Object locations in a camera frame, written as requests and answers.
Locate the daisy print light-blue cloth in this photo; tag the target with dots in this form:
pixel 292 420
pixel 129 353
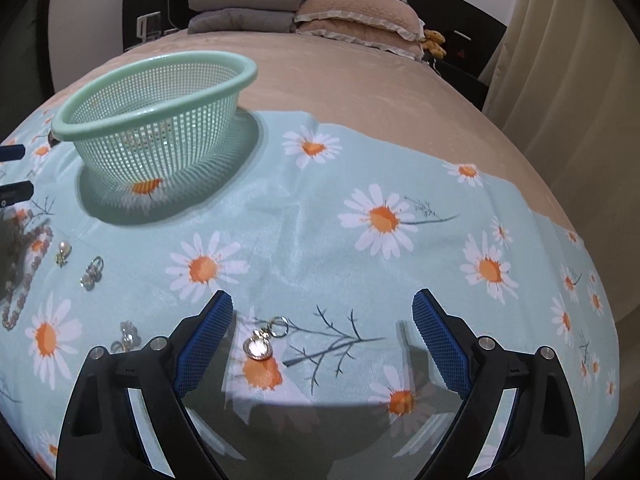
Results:
pixel 310 240

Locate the yellow teddy bear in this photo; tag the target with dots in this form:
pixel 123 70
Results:
pixel 434 42

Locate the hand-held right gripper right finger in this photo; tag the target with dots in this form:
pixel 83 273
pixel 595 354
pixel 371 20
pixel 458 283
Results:
pixel 440 340

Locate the beige ruffled pillow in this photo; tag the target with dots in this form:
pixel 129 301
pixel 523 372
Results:
pixel 357 15

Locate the green plastic mesh basket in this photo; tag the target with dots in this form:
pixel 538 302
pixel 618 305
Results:
pixel 155 125

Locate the pearl gold earring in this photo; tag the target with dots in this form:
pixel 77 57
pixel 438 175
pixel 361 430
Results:
pixel 63 253

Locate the silver round pendant keyring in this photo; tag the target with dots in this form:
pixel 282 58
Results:
pixel 260 344

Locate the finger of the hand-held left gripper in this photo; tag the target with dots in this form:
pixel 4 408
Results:
pixel 11 152
pixel 15 193

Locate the beige bedspread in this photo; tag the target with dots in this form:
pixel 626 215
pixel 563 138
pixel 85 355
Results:
pixel 360 80

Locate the cream curtain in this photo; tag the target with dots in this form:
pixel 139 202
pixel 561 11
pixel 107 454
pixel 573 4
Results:
pixel 570 90

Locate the white wall charger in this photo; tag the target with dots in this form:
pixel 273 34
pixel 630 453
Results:
pixel 148 26

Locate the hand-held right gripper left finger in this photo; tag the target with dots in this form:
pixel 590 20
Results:
pixel 207 340

